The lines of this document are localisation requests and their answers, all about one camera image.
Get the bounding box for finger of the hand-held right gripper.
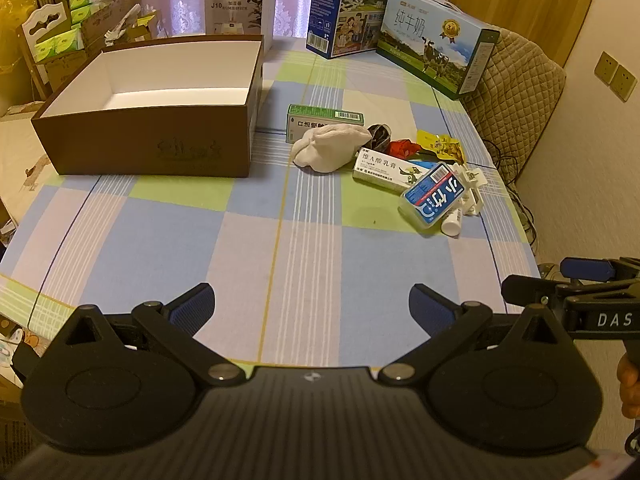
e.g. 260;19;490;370
560;257;617;282
501;275;568;306

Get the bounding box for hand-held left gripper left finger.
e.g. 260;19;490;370
50;283;243;389

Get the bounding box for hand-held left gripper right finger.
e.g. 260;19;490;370
378;284;576;389

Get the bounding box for small white bottle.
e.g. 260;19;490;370
441;207;463;237

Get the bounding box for blue and white plastic case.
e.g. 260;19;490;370
398;161;471;235

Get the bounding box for white hair claw clip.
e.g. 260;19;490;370
452;162;488;217

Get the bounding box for white ointment box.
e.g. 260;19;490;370
352;148;426;193

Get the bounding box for yellow snack packet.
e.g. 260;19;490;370
416;130;466;163

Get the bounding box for red snack packet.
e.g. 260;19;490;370
387;140;422;159

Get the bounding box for brown cardboard box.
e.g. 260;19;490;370
31;35;265;178

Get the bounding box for dark hair scrunchie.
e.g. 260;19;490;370
367;123;393;153

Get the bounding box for white sock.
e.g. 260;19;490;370
291;123;372;173

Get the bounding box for green medicine box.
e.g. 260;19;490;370
286;104;366;144

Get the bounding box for person's right hand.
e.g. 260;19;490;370
616;355;640;418

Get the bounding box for checked tablecloth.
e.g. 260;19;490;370
0;35;543;366

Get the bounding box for chair with quilted cover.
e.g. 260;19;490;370
460;27;568;181

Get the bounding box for green and blue milk box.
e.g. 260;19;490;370
376;0;501;100

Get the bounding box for open tan cardboard box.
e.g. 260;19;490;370
80;0;166;56

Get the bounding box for stack of green tissue packs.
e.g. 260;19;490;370
32;0;103;61

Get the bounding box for white humidifier box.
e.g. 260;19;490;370
203;0;278;53

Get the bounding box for dark blue milk carton box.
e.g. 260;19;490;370
306;0;405;60

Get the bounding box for green white tissue packs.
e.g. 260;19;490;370
20;2;71;46

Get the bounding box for yellow plastic bag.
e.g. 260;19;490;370
0;0;38;73

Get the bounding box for gold wall socket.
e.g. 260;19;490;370
594;51;619;86
611;64;638;102

